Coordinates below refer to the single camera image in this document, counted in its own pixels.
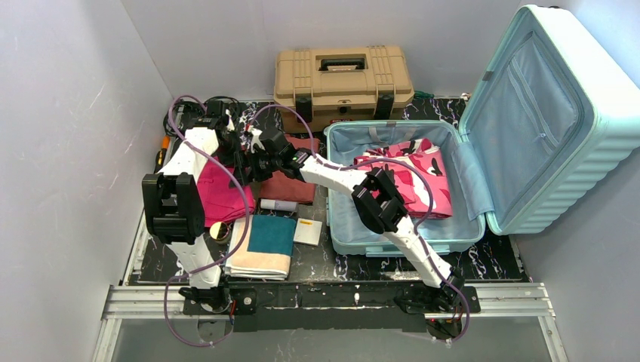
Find rust red cloth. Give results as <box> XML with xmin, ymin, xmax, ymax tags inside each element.
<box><xmin>257</xmin><ymin>133</ymin><xmax>321</xmax><ymax>205</ymax></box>

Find light blue open suitcase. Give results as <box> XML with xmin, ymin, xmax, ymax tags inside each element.
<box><xmin>325</xmin><ymin>5</ymin><xmax>639</xmax><ymax>255</ymax></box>

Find gold round compact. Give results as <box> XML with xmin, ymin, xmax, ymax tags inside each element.
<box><xmin>209</xmin><ymin>222</ymin><xmax>232</xmax><ymax>244</ymax></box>

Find black coiled cable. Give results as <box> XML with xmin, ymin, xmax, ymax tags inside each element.
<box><xmin>164</xmin><ymin>96</ymin><xmax>244</xmax><ymax>138</ymax></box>

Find tan plastic toolbox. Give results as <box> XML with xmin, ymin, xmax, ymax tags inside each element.
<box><xmin>273</xmin><ymin>45</ymin><xmax>414</xmax><ymax>133</ymax></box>

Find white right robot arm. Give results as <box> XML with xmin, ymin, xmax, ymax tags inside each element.
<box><xmin>228</xmin><ymin>130</ymin><xmax>464</xmax><ymax>292</ymax></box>

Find pink camouflage pants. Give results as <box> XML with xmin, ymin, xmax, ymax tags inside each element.
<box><xmin>353</xmin><ymin>139</ymin><xmax>453</xmax><ymax>219</ymax></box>

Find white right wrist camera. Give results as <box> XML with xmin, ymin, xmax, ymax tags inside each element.
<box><xmin>247</xmin><ymin>126</ymin><xmax>266</xmax><ymax>153</ymax></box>

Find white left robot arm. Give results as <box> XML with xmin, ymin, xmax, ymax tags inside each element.
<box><xmin>141</xmin><ymin>95</ymin><xmax>250</xmax><ymax>290</ymax></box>

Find green handled screwdriver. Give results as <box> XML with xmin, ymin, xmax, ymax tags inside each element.
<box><xmin>414</xmin><ymin>90</ymin><xmax>435</xmax><ymax>99</ymax></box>

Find orange handled screwdriver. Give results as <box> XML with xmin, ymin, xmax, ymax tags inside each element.
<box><xmin>153</xmin><ymin>136</ymin><xmax>171</xmax><ymax>197</ymax></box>

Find white square packet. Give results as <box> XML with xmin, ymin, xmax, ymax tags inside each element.
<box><xmin>293</xmin><ymin>218</ymin><xmax>323</xmax><ymax>247</ymax></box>

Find teal and beige folded towel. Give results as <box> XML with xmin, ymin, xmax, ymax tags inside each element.
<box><xmin>224</xmin><ymin>215</ymin><xmax>296</xmax><ymax>281</ymax></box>

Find magenta shorts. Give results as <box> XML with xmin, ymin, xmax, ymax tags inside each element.
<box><xmin>197</xmin><ymin>161</ymin><xmax>246</xmax><ymax>228</ymax></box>

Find white lavender tube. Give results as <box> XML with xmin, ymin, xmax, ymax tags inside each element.
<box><xmin>260</xmin><ymin>198</ymin><xmax>298</xmax><ymax>213</ymax></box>

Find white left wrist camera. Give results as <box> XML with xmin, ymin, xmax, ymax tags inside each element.
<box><xmin>225</xmin><ymin>109</ymin><xmax>237</xmax><ymax>132</ymax></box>

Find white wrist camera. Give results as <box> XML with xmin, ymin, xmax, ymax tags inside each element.
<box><xmin>225</xmin><ymin>109</ymin><xmax>237</xmax><ymax>132</ymax></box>
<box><xmin>247</xmin><ymin>126</ymin><xmax>266</xmax><ymax>153</ymax></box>

